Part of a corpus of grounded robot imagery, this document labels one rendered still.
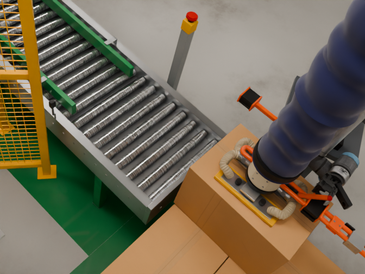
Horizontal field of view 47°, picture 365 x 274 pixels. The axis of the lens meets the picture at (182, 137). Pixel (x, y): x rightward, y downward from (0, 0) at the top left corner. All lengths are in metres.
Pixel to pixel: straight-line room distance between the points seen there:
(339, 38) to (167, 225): 1.35
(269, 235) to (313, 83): 0.80
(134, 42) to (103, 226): 1.68
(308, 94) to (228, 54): 2.50
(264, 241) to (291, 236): 0.13
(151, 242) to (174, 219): 0.17
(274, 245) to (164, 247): 0.59
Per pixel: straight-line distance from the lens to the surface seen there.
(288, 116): 1.53
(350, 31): 1.25
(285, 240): 1.94
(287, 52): 4.16
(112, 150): 2.38
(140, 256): 2.16
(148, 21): 3.94
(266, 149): 1.68
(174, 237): 2.22
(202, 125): 2.56
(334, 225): 1.91
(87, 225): 2.77
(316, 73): 1.37
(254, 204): 1.92
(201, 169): 1.95
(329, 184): 1.97
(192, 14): 2.47
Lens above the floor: 2.59
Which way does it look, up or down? 55 degrees down
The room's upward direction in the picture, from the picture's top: 21 degrees clockwise
